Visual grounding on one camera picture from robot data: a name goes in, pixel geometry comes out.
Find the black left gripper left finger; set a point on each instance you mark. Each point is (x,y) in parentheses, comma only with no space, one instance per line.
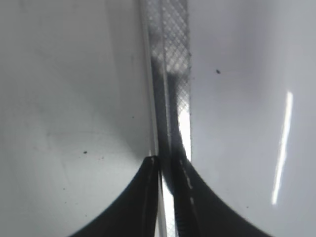
(134,212)

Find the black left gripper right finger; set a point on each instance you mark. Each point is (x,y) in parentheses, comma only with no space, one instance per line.
(199,212)

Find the white magnetic whiteboard grey frame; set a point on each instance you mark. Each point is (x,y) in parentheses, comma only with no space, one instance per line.
(78,89)

